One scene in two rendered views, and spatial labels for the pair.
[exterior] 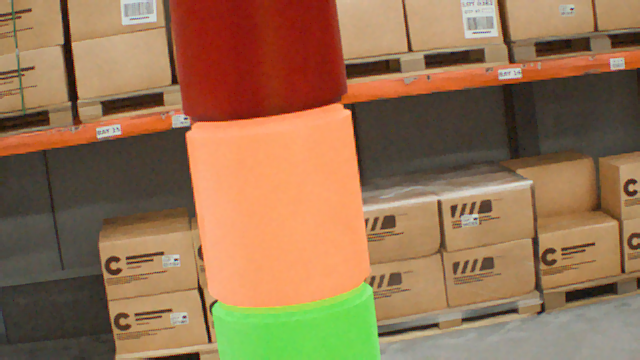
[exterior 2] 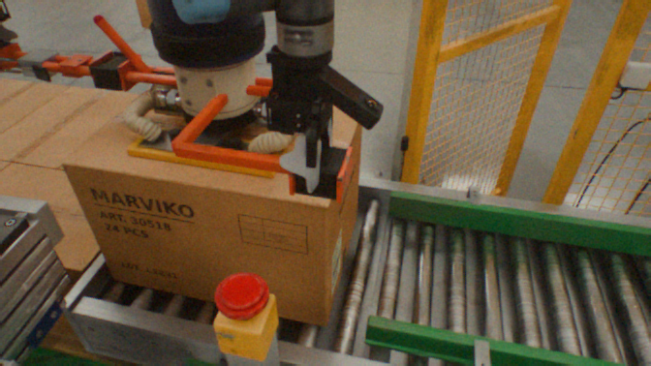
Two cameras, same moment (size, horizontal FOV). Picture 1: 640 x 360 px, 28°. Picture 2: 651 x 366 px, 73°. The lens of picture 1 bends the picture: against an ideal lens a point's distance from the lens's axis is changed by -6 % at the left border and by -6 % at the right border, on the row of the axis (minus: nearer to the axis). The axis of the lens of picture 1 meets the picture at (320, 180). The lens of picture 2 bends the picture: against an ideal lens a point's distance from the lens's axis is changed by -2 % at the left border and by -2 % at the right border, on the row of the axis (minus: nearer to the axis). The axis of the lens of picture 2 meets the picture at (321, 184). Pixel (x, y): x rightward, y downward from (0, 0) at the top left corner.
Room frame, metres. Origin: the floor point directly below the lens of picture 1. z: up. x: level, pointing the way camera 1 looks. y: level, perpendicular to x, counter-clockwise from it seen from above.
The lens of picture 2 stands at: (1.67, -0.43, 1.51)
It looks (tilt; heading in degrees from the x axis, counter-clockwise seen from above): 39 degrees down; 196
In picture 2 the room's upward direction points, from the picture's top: straight up
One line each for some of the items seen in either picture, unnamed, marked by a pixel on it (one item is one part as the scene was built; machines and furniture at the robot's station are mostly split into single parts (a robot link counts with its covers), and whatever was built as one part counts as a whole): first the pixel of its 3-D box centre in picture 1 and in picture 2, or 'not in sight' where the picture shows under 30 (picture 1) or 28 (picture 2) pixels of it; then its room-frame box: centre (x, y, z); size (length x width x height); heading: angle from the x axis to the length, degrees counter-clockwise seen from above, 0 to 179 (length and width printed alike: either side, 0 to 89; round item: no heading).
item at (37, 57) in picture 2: not in sight; (41, 64); (0.89, -1.35, 1.07); 0.07 x 0.07 x 0.04; 2
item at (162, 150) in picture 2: not in sight; (205, 144); (0.97, -0.89, 0.97); 0.34 x 0.10 x 0.05; 92
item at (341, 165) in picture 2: not in sight; (321, 170); (1.12, -0.58, 1.08); 0.09 x 0.08 x 0.05; 2
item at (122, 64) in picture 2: not in sight; (117, 70); (0.88, -1.14, 1.08); 0.10 x 0.08 x 0.06; 2
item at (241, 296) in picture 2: not in sight; (243, 299); (1.35, -0.63, 1.02); 0.07 x 0.07 x 0.04
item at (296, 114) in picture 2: not in sight; (301, 89); (1.13, -0.61, 1.22); 0.09 x 0.08 x 0.12; 92
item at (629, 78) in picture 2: not in sight; (636, 75); (0.44, 0.06, 1.02); 0.06 x 0.03 x 0.06; 92
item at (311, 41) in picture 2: not in sight; (304, 35); (1.13, -0.60, 1.30); 0.08 x 0.08 x 0.05
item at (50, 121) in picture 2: not in sight; (50, 186); (0.61, -1.91, 0.34); 1.20 x 1.00 x 0.40; 92
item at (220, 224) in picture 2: not in sight; (234, 196); (0.87, -0.89, 0.75); 0.60 x 0.40 x 0.40; 92
